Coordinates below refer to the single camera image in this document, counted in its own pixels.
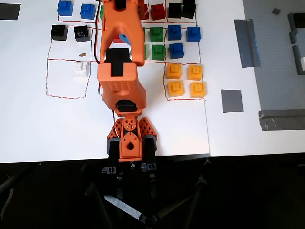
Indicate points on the black metal stand legs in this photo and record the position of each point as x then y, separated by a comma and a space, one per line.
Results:
124, 207

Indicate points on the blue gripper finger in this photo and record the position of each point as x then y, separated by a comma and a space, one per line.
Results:
125, 40

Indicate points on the black block with white marks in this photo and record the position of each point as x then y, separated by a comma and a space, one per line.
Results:
82, 34

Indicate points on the red toy brick block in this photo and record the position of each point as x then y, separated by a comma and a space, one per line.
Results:
158, 12
144, 12
116, 40

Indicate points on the grey square tape marker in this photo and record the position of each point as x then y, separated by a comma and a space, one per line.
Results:
231, 101

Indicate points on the black table clamp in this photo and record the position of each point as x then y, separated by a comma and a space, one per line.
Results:
112, 152
149, 152

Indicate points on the grey studded baseplate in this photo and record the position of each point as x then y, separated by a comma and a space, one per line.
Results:
274, 71

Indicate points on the blue toy brick block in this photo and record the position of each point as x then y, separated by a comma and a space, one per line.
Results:
64, 8
176, 51
87, 11
193, 34
174, 32

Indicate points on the white toy brick block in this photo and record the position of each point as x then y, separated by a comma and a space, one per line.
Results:
81, 69

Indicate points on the dark grey tape patch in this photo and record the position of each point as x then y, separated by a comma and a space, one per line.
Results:
9, 12

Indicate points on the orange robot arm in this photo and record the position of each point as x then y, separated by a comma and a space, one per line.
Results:
121, 81

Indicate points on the long grey tape strip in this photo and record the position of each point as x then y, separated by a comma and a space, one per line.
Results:
246, 44

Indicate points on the yellow toy brick block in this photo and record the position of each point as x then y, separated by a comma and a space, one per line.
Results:
175, 89
195, 72
197, 90
173, 71

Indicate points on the wide crumpled grey tape strip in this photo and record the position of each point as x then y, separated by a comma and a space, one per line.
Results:
281, 120

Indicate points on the small grey brick piece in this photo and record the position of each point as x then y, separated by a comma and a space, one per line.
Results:
276, 11

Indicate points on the small brown scrap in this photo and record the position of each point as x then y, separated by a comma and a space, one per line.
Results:
82, 55

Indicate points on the tall black toy brick block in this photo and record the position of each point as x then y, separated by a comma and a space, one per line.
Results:
189, 10

